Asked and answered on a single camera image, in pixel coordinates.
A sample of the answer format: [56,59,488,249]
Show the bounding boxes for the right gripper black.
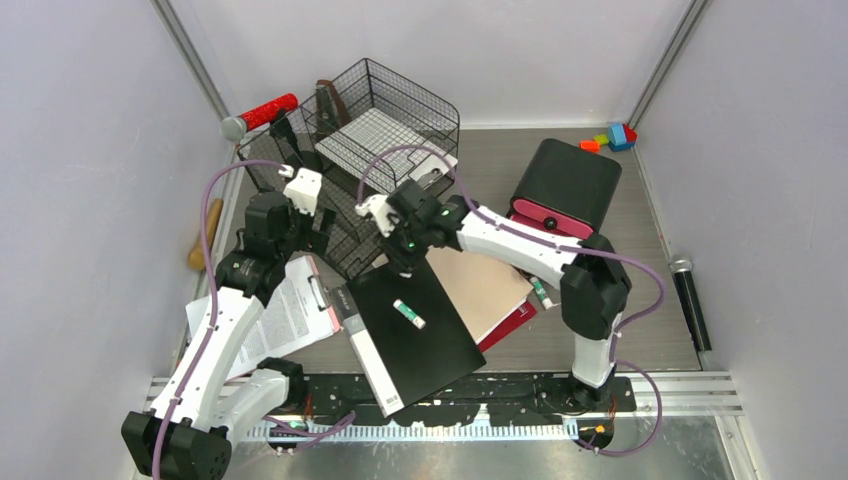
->
[375,215,431,274]

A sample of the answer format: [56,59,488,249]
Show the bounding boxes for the green white glue stick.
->
[393,299,426,330]

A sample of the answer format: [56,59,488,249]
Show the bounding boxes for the beige folder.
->
[427,248,531,343]

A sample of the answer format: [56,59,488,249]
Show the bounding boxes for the pink drawer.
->
[508,210,594,240]

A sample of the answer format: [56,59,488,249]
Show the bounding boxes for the green white correction pen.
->
[529,276,556,310]

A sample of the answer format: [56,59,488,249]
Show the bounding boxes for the black pink drawer cabinet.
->
[507,138,622,235]

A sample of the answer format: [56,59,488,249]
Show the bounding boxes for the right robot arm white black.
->
[356,194,631,411]

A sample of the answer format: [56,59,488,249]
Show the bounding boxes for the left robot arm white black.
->
[121,192,340,479]

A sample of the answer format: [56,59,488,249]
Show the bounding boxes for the pink clipboard with paper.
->
[227,255,340,380]

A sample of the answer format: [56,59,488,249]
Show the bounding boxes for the black clip file folder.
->
[329,262,486,417]

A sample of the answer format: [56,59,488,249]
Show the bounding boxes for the wooden stick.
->
[187,198,224,271]

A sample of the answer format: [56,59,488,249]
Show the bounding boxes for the black stand in organizer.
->
[269,109,325,174]

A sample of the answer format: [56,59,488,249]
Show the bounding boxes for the red glitter microphone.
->
[220,93,299,143]

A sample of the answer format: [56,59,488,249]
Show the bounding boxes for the brown object behind organizer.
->
[315,79,352,140]

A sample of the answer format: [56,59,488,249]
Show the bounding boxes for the red notebook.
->
[477,299,537,352]

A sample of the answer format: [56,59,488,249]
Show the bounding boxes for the colourful toy blocks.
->
[578,123,638,153]

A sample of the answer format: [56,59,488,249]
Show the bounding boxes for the black microphone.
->
[669,256,712,352]

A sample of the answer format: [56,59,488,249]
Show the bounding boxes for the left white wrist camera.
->
[283,168,323,216]

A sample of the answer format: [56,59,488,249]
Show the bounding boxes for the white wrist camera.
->
[354,194,400,238]
[283,168,323,216]

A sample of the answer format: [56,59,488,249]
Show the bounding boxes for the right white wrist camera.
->
[354,194,400,238]

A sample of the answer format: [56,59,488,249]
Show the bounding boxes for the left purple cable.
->
[148,159,296,480]

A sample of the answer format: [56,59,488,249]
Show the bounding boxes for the black wire mesh organizer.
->
[237,58,460,280]

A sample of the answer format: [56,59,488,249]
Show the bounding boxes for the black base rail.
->
[273,372,637,427]

